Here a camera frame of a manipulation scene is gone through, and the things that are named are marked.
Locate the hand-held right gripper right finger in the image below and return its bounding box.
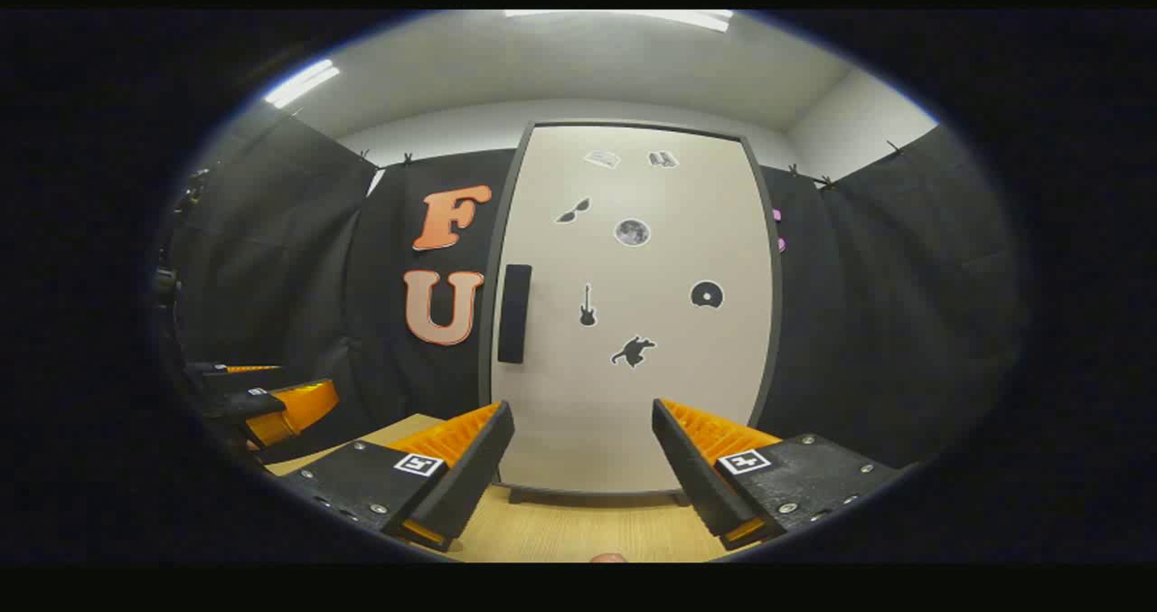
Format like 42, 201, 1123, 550
652, 399, 905, 550

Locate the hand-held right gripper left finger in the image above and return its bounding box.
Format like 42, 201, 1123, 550
276, 401, 515, 552

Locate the white cabinet door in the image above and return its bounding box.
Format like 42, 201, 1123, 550
491, 124, 780, 495

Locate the grey cabinet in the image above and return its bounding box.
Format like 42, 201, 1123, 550
477, 120, 785, 505

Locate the black door handle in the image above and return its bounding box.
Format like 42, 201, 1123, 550
498, 264, 533, 364

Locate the black backdrop cloth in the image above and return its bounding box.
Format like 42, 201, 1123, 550
167, 110, 1022, 468

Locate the ceiling strip light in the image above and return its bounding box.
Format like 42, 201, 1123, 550
264, 59, 341, 109

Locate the ceiling panel light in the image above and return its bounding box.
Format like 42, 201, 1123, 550
503, 9, 733, 33

